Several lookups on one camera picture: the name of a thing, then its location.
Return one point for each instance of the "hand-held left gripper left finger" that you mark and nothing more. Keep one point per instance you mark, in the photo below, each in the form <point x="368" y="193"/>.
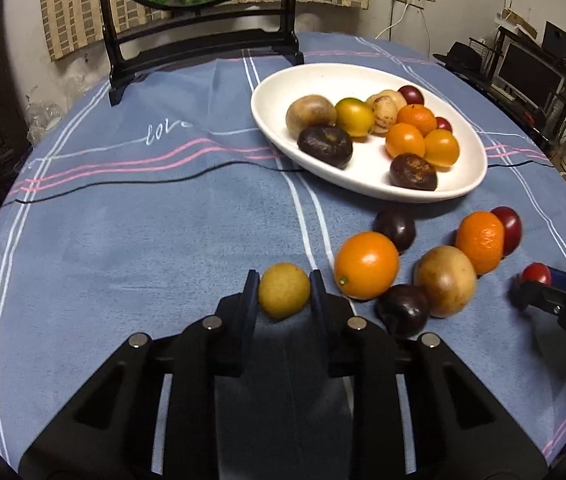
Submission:
<point x="250" y="310"/>

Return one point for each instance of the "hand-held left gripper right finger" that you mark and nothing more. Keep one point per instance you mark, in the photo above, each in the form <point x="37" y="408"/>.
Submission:
<point x="319" y="310"/>

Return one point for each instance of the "small yellow potato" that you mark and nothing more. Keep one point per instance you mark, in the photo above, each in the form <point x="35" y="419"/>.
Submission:
<point x="284" y="290"/>

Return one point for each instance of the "dark red mangosteen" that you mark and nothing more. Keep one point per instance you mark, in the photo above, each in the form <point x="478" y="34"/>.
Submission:
<point x="324" y="147"/>

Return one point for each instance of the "dark purple mangosteen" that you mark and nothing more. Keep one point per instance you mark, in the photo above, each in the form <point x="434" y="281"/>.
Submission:
<point x="413" y="172"/>

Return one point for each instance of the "large brown potato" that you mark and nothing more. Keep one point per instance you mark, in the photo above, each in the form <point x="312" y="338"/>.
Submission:
<point x="309" y="115"/>

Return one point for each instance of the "yellow green orange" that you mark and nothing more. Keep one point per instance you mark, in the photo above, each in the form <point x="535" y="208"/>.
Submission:
<point x="354" y="117"/>

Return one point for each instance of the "small pale potato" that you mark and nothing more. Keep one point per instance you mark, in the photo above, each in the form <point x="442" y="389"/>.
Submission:
<point x="384" y="117"/>

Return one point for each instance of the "orange mandarin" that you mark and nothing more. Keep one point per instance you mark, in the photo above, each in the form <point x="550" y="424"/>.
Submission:
<point x="480" y="242"/>
<point x="417" y="119"/>

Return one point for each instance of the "white oval plate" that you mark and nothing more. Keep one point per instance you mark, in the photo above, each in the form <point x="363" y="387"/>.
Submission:
<point x="283" y="90"/>

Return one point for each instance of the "dark red plum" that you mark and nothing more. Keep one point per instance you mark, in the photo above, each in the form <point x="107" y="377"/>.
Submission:
<point x="512" y="227"/>
<point x="410" y="95"/>

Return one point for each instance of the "large round orange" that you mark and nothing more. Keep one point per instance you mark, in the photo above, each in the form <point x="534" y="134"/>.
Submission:
<point x="365" y="265"/>

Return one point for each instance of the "dark purple plum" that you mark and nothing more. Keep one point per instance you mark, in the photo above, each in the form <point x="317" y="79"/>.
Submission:
<point x="403" y="310"/>
<point x="395" y="227"/>

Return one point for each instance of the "brown round passion fruit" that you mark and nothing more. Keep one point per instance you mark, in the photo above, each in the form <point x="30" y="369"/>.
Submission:
<point x="445" y="282"/>

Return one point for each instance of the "blue striped tablecloth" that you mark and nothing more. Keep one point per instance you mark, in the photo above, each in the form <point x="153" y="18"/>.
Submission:
<point x="138" y="240"/>

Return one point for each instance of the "orange kumquat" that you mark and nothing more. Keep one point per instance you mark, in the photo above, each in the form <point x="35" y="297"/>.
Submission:
<point x="404" y="141"/>
<point x="442" y="149"/>

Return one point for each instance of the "small red cherry tomato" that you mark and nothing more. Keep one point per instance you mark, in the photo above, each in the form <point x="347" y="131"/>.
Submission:
<point x="444" y="124"/>

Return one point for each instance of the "black computer monitor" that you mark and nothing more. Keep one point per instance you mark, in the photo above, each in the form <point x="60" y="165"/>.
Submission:
<point x="528" y="75"/>

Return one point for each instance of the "black speaker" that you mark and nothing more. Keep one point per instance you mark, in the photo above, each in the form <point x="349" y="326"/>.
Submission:
<point x="558" y="40"/>

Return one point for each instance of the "black hat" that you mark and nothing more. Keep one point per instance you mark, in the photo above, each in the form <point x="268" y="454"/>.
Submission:
<point x="460" y="57"/>

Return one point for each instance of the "clear plastic bag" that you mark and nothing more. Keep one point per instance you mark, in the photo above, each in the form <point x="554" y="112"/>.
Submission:
<point x="45" y="120"/>

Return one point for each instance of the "striped woven wall curtain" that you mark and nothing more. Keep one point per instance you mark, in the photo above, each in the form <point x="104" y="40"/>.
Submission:
<point x="73" y="15"/>

